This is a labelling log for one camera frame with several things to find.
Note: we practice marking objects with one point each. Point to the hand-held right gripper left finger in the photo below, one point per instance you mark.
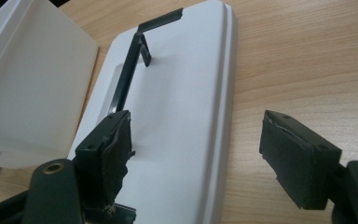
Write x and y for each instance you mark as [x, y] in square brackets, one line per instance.
[105, 161]

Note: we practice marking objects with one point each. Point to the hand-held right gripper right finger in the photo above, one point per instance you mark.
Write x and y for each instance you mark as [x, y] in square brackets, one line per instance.
[295, 161]

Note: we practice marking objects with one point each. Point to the white plastic tray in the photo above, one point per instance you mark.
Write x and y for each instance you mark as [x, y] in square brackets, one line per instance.
[180, 109]

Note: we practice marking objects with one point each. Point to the translucent white plastic storage box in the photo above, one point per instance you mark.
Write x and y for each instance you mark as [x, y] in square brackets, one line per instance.
[34, 93]

